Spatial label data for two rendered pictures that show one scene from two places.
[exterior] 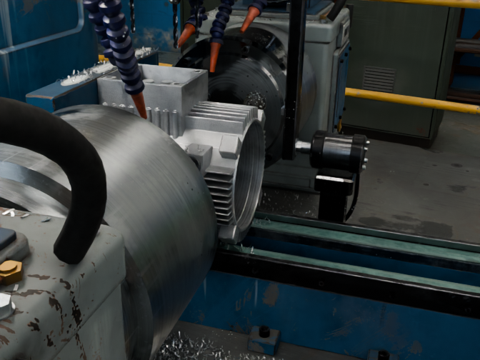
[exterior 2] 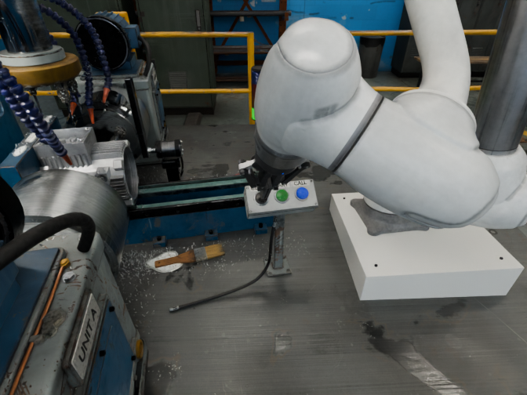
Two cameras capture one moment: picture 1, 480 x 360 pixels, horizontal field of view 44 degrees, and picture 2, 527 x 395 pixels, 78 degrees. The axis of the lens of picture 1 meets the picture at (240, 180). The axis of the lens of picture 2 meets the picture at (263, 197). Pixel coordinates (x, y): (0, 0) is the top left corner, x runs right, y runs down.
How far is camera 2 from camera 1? 24 cm
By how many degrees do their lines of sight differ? 26
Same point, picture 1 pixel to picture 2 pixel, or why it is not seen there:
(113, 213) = not seen: hidden behind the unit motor
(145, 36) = not seen: hidden behind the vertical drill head
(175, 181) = (103, 196)
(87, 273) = (93, 252)
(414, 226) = (212, 168)
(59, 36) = not seen: outside the picture
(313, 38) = (139, 88)
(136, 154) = (81, 190)
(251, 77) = (114, 119)
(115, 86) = (45, 148)
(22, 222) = (53, 241)
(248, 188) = (131, 176)
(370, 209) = (190, 164)
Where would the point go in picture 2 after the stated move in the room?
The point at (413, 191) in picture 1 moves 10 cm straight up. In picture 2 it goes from (208, 150) to (205, 130)
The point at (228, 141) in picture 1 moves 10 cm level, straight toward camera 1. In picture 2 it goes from (116, 163) to (123, 181)
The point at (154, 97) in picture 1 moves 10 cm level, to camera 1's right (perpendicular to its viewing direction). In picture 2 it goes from (70, 150) to (111, 142)
